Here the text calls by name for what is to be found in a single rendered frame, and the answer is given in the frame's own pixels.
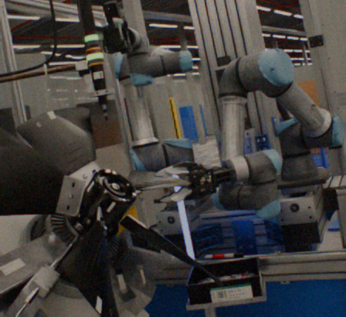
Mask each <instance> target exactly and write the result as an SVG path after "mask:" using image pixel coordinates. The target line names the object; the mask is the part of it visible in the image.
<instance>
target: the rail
mask: <svg viewBox="0 0 346 317"><path fill-rule="evenodd" d="M251 257H259V270H260V273H264V274H265V278H264V280H265V281H284V280H317V279H320V278H346V252H345V249H337V250H321V251H305V252H289V253H282V254H281V255H277V254H256V255H246V256H244V257H239V258H211V259H205V258H196V260H197V262H198V263H199V264H200V265H206V264H216V263H220V262H224V261H234V260H239V259H245V258H251ZM191 269H192V266H191V265H189V264H187V263H185V262H184V261H181V260H179V259H177V261H173V259H172V260H171V261H170V262H169V264H168V265H167V266H166V267H165V268H164V269H163V270H162V271H161V272H160V274H159V275H158V276H157V277H156V278H155V279H154V280H153V281H152V284H160V285H179V284H186V283H187V280H188V276H189V275H190V272H191Z"/></svg>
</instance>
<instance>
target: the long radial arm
mask: <svg viewBox="0 0 346 317"><path fill-rule="evenodd" d="M65 248H66V246H65V244H64V243H63V242H61V240H60V239H59V238H58V237H57V236H56V235H55V234H54V233H53V232H51V233H49V234H47V235H44V236H41V237H40V238H38V239H36V240H34V241H31V242H28V243H27V244H25V245H23V246H21V247H17V248H16V249H14V250H12V251H10V252H8V253H5V254H3V255H1V256H0V313H1V312H2V311H4V310H5V309H7V308H8V307H10V306H11V305H13V303H14V301H15V299H16V298H17V297H18V295H19V294H20V293H21V291H22V289H23V288H24V287H25V286H26V285H27V284H28V283H29V281H30V279H32V278H33V277H34V275H35V274H36V272H38V270H39V269H40V268H41V267H42V266H44V265H48V266H49V267H50V265H51V263H53V262H54V260H56V259H57V258H58V256H60V255H61V253H62V252H64V249H65Z"/></svg>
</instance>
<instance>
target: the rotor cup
mask: <svg viewBox="0 0 346 317"><path fill-rule="evenodd" d="M92 181H93V182H94V184H93V185H92V186H91V188H90V184H91V183H92ZM112 183H116V184H118V185H119V187H120V188H119V189H115V188H114V187H113V186H112ZM89 188H90V191H89V192H88V191H87V190H88V189H89ZM135 201H136V192H135V190H134V188H133V186H132V185H131V183H130V182H129V181H128V180H127V179H126V178H124V177H123V176H122V175H120V174H119V173H117V172H114V171H111V170H108V169H101V170H99V171H97V172H96V173H95V174H93V176H92V178H91V179H90V181H89V183H88V185H87V186H86V188H85V189H84V192H83V197H82V200H81V207H80V211H79V214H78V215H77V216H70V215H67V216H68V218H69V220H70V222H71V223H72V225H74V227H75V228H76V229H78V231H79V232H80V233H81V234H82V235H84V236H86V235H87V233H88V232H89V231H90V229H91V227H92V226H93V225H94V224H95V223H96V216H97V206H98V207H100V208H101V212H102V216H103V221H104V225H105V226H106V227H107V230H106V232H107V236H108V239H107V241H109V240H111V239H113V238H114V237H115V236H116V235H117V233H118V231H119V228H120V226H119V222H120V221H121V219H122V218H123V217H124V215H125V214H126V212H127V211H128V210H129V209H130V208H131V207H132V206H133V205H134V203H135ZM112 203H115V204H114V207H113V208H112V209H111V211H110V212H108V211H107V209H108V208H109V207H110V205H112Z"/></svg>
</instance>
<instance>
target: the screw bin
mask: <svg viewBox="0 0 346 317"><path fill-rule="evenodd" d="M259 262H260V257H251V258H245V259H239V260H234V261H224V262H220V263H216V264H206V265H202V266H203V267H204V268H205V269H207V270H208V271H209V272H210V273H212V274H213V275H215V276H217V277H225V275H226V277H227V276H231V275H233V274H234V275H236V274H244V273H245V272H247V271H248V272H249V273H253V272H255V274H257V276H251V277H244V278H234V279H227V280H222V283H223V286H222V287H221V286H219V285H217V284H216V283H215V282H214V281H210V282H205V283H198V282H199V280H203V279H206V278H211V277H210V276H209V275H208V274H206V273H205V272H204V271H201V270H199V269H198V268H196V267H192V269H191V272H190V275H189V276H188V280H187V283H186V285H185V289H187V290H188V296H189V300H190V305H201V304H207V303H214V302H226V301H233V300H240V299H245V298H252V297H258V296H262V278H261V274H260V265H259Z"/></svg>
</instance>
